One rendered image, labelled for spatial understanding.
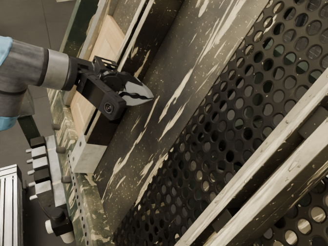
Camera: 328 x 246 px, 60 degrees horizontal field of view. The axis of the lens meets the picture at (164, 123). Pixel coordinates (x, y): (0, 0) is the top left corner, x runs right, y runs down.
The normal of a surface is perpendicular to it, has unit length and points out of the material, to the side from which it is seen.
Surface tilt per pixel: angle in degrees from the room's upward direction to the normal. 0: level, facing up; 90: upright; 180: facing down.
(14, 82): 98
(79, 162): 90
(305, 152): 59
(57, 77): 85
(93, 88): 65
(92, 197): 30
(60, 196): 0
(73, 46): 90
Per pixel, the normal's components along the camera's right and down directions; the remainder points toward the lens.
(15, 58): 0.58, 0.08
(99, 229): 0.47, -0.76
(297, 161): -0.79, -0.14
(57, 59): 0.60, -0.36
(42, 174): 0.00, -0.73
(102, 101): -0.51, 0.22
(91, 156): 0.38, 0.64
